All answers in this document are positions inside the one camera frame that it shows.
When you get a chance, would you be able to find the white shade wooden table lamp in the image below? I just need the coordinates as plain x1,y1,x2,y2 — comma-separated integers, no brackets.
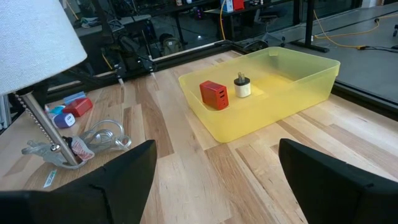
0,0,144,192

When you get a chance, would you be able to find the black white plug charger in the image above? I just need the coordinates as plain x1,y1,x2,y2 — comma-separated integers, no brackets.
233,72,251,99

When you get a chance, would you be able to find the teal charger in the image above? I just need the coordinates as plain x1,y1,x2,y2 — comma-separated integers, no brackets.
48,105,65,116

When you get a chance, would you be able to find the red box charger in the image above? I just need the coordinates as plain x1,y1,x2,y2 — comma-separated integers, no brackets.
62,97,94,118

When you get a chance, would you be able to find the olive backpack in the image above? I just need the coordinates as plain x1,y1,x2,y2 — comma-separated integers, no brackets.
159,32,184,57

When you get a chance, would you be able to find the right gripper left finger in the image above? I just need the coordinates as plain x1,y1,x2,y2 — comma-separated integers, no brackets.
0,139,158,224

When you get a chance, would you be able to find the yellow translucent plastic bin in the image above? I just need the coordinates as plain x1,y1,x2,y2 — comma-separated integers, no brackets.
178,45,341,143

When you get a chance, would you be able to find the purple white charger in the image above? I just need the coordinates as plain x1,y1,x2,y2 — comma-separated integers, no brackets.
52,112,76,129

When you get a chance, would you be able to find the yellow extension cable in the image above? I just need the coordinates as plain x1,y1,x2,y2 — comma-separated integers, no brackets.
312,8,398,50

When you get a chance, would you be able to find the red multi-port USB charger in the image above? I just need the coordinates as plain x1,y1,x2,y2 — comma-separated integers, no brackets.
199,80,229,111

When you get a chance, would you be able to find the black arched handle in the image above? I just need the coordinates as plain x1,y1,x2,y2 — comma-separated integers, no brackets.
244,39,270,52

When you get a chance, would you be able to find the black metal stand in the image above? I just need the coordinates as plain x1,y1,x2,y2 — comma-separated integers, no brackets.
290,0,331,53

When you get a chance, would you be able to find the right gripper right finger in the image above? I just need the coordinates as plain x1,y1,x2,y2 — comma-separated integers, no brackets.
278,138,398,224

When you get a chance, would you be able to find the light blue charger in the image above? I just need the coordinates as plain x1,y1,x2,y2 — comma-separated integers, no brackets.
63,90,87,105

